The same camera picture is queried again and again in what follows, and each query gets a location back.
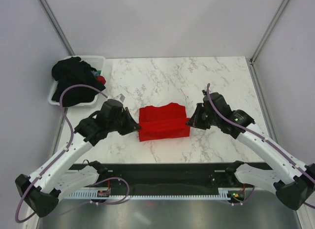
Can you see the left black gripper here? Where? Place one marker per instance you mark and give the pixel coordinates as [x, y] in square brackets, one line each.
[131, 125]

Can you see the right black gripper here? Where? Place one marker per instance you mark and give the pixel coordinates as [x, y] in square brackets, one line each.
[195, 119]

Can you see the red t shirt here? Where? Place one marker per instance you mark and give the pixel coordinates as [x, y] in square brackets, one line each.
[163, 122]

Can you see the white plastic basket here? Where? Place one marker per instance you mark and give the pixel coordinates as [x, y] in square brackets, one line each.
[81, 66]

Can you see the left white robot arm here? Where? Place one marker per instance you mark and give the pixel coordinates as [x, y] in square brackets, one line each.
[43, 189]

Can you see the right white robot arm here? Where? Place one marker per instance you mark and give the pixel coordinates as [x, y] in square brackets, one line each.
[291, 180]

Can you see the red cloth in basket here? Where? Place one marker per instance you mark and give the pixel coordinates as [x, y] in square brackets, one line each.
[101, 79]

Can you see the black t shirt pile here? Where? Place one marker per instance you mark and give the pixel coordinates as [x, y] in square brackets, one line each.
[71, 83]

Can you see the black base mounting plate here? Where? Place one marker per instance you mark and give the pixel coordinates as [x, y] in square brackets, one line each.
[168, 178]

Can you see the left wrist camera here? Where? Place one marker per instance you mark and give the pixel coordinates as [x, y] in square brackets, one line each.
[121, 98]

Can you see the right aluminium frame post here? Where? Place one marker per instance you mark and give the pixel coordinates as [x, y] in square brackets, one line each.
[271, 26]

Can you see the aluminium frame post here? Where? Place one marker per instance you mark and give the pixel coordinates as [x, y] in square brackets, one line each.
[271, 26]
[54, 22]

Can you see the white slotted cable duct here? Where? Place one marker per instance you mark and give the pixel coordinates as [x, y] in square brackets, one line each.
[114, 194]

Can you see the left aluminium frame post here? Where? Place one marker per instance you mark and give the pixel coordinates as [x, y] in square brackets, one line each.
[54, 22]

